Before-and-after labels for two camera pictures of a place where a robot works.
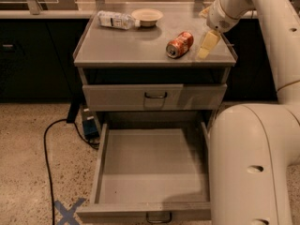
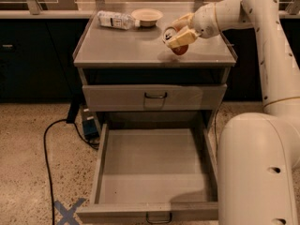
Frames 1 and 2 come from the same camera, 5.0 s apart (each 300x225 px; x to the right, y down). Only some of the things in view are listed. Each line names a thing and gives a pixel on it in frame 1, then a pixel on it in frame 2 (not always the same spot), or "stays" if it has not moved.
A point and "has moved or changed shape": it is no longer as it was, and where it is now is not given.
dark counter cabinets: [37, 56] stays
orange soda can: [179, 44] has moved or changed shape
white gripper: [217, 19] → [204, 21]
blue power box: [91, 128] stays
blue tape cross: [68, 215] stays
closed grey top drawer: [155, 97] stays
